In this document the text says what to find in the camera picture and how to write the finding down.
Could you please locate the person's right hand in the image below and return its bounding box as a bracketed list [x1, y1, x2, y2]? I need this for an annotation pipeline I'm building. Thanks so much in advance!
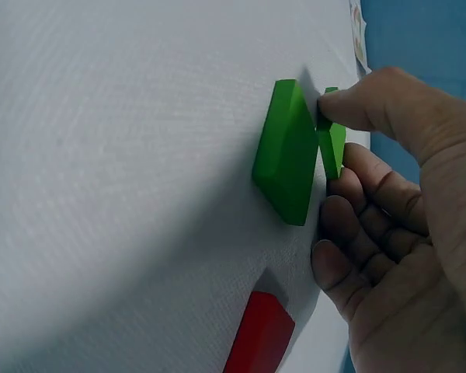
[311, 65, 466, 373]

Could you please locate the small green wooden block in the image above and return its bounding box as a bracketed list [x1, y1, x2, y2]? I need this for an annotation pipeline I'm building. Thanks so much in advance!
[316, 86, 348, 181]

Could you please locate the large green wooden block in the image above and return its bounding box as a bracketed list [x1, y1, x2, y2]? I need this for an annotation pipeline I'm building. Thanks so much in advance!
[251, 78, 320, 227]

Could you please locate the red wooden block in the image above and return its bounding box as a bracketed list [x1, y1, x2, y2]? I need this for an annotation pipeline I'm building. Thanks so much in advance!
[221, 291, 297, 373]

